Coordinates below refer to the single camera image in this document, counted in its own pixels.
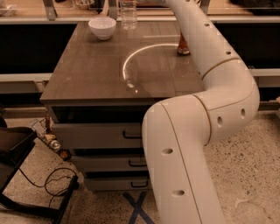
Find grey drawer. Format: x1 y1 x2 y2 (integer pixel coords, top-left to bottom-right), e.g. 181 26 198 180
52 123 142 149
71 154 147 172
84 177 151 192

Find top grey drawer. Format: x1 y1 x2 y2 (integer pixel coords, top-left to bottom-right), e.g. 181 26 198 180
52 123 142 149

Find white ceramic bowl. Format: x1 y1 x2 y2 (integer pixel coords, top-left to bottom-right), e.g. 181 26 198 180
88 17 116 40

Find orange soda can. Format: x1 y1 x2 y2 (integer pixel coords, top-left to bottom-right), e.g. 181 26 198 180
178 34 190 55

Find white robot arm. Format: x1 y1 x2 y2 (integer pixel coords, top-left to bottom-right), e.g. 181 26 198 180
142 0 260 224

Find middle grey drawer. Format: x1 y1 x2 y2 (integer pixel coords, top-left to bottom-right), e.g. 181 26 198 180
71 154 147 172

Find blue tape cross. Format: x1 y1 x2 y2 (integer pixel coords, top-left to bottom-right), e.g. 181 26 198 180
123 192 155 224

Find clear plastic water bottle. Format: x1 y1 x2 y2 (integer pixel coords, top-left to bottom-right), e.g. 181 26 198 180
120 0 137 30

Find grey three-drawer cabinet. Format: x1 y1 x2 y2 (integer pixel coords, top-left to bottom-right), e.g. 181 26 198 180
40 22 203 179

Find bottom grey drawer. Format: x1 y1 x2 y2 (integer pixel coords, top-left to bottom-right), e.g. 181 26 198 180
84 177 151 192

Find black cable on floor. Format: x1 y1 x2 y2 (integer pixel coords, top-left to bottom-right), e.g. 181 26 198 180
18 166 78 208

